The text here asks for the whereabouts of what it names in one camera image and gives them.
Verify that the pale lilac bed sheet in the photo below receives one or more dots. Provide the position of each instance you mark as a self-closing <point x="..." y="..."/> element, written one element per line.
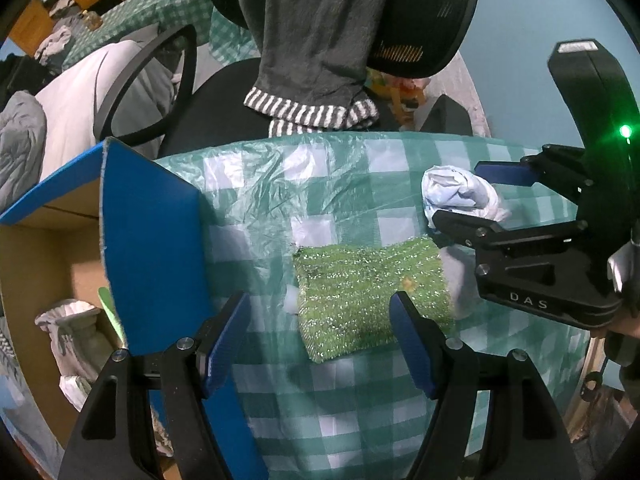
<point x="75" y="95"/>

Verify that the glass jar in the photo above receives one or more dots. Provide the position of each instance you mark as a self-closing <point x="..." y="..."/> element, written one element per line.
<point x="92" y="20"/>

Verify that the white lace cloth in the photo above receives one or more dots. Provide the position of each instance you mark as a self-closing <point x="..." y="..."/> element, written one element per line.
<point x="472" y="105"/>

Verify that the green glittery scouring cloth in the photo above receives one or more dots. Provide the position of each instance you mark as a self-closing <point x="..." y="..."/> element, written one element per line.
<point x="360" y="290"/>

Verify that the black mesh office chair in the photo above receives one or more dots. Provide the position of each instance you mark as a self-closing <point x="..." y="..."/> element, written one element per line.
<point x="430" y="20"/>

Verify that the black clothes pile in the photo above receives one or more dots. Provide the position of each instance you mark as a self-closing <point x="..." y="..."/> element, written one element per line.
<point x="20" y="75"/>

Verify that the grey and white clothes pile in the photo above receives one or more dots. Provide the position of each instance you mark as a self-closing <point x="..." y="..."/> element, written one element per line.
<point x="55" y="42"/>

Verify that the grey garment with striped cuffs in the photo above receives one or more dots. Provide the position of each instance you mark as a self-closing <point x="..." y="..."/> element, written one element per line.
<point x="310" y="35"/>

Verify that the wooden board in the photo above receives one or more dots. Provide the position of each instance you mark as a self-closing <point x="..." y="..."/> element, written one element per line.
<point x="575" y="410"/>

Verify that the neon yellow-green sock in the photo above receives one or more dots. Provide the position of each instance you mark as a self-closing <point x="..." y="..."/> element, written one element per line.
<point x="111" y="312"/>

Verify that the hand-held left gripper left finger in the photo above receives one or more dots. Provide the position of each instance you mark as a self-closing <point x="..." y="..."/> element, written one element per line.
<point x="225" y="345"/>

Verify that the grey sock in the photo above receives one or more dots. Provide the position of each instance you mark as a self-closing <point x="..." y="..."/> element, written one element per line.
<point x="462" y="285"/>

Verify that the blue-rimmed cardboard box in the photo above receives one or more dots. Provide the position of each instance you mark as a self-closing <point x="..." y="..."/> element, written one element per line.
<point x="150" y="240"/>

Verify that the orange patterned bag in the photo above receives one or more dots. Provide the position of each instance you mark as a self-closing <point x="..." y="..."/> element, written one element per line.
<point x="400" y="90"/>

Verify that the green checked plastic tablecloth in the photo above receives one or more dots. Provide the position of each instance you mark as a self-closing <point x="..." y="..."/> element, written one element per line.
<point x="350" y="185"/>

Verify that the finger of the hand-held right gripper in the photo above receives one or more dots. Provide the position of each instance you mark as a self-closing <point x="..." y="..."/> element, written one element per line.
<point x="505" y="172"/>
<point x="465" y="230"/>

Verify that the person's right hand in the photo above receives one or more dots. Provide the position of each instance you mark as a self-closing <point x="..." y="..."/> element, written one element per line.
<point x="625" y="327"/>

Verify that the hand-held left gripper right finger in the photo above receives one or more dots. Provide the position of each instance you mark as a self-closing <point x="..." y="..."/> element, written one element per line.
<point x="415" y="345"/>

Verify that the grey quilted jacket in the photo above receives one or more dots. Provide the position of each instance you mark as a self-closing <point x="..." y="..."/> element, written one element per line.
<point x="20" y="150"/>

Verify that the wooden wardrobe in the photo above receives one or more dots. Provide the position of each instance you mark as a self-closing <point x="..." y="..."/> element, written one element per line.
<point x="30" y="25"/>

